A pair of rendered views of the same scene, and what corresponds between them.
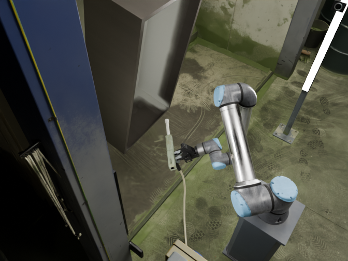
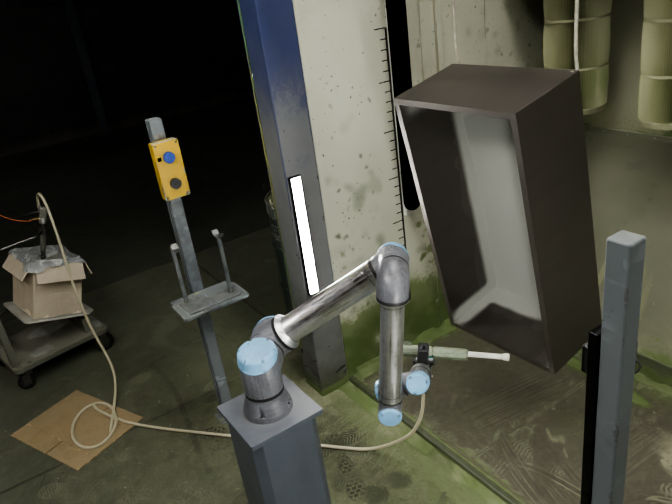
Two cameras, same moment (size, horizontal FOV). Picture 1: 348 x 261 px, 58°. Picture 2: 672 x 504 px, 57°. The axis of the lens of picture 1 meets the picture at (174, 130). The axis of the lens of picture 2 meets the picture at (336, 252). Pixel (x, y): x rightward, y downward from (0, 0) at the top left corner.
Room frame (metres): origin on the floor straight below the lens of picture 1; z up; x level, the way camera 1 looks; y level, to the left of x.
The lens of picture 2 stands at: (2.00, -2.23, 2.14)
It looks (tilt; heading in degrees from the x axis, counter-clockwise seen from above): 25 degrees down; 114
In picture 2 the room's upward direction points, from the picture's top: 8 degrees counter-clockwise
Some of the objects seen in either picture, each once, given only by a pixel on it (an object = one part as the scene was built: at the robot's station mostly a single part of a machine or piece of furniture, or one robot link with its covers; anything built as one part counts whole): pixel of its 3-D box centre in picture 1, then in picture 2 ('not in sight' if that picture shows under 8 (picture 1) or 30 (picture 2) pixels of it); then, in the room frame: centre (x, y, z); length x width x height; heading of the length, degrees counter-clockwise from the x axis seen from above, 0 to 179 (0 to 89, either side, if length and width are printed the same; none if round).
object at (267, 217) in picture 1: (274, 205); (266, 397); (0.89, -0.61, 0.69); 0.19 x 0.19 x 0.10
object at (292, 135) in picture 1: (285, 133); not in sight; (2.06, -1.12, 0.01); 0.20 x 0.20 x 0.01; 55
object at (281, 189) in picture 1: (279, 194); (260, 366); (0.88, -0.60, 0.83); 0.17 x 0.15 x 0.18; 106
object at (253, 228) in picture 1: (259, 231); (282, 470); (0.89, -0.61, 0.32); 0.31 x 0.31 x 0.64; 55
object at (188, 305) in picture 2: not in sight; (202, 269); (0.35, -0.11, 0.95); 0.26 x 0.15 x 0.32; 55
